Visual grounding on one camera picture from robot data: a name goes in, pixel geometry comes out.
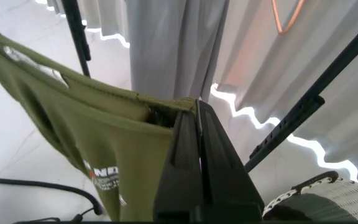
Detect pale grey shorts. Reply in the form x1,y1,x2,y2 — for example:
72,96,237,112
124,0,230,102

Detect black clothes rack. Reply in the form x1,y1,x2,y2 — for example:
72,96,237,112
61,0,358,174

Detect green garment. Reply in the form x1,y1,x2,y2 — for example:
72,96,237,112
0,14,197,222

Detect white laundry basket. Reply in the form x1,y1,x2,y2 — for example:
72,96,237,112
262,170,358,222

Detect pink clothes hanger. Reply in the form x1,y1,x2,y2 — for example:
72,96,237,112
271,0,306,34

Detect white curtain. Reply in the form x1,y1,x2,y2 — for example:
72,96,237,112
47,0,358,184

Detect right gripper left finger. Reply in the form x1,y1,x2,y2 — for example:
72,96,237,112
152,108,205,222

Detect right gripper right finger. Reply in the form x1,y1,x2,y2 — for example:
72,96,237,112
195,99,265,222

